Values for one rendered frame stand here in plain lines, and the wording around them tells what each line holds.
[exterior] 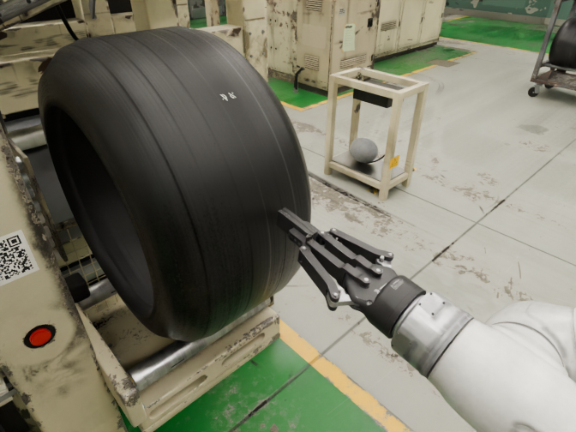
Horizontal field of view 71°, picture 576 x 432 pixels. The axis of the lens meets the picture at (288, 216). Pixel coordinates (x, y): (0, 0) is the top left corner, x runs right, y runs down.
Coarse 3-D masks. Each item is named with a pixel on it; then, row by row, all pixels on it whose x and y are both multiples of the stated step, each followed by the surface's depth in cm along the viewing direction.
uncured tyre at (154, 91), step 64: (64, 64) 60; (128, 64) 57; (192, 64) 61; (64, 128) 86; (128, 128) 53; (192, 128) 55; (256, 128) 61; (64, 192) 88; (128, 192) 55; (192, 192) 54; (256, 192) 60; (128, 256) 100; (192, 256) 56; (256, 256) 63; (192, 320) 65
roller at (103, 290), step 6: (102, 282) 97; (108, 282) 97; (90, 288) 95; (96, 288) 95; (102, 288) 96; (108, 288) 96; (96, 294) 95; (102, 294) 95; (108, 294) 96; (114, 294) 98; (84, 300) 93; (90, 300) 94; (96, 300) 95; (102, 300) 96; (84, 306) 93; (90, 306) 95
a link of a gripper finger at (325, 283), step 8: (304, 248) 56; (304, 256) 55; (312, 256) 55; (304, 264) 56; (312, 264) 54; (320, 264) 54; (312, 272) 54; (320, 272) 53; (320, 280) 53; (328, 280) 52; (320, 288) 53; (328, 288) 51; (336, 288) 51; (336, 296) 50; (328, 304) 51
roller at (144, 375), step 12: (252, 312) 91; (216, 336) 86; (168, 348) 81; (180, 348) 81; (192, 348) 82; (144, 360) 79; (156, 360) 79; (168, 360) 79; (180, 360) 81; (132, 372) 76; (144, 372) 77; (156, 372) 78; (144, 384) 77
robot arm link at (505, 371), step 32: (448, 352) 43; (480, 352) 42; (512, 352) 42; (544, 352) 43; (448, 384) 43; (480, 384) 41; (512, 384) 40; (544, 384) 39; (480, 416) 41; (512, 416) 39; (544, 416) 38
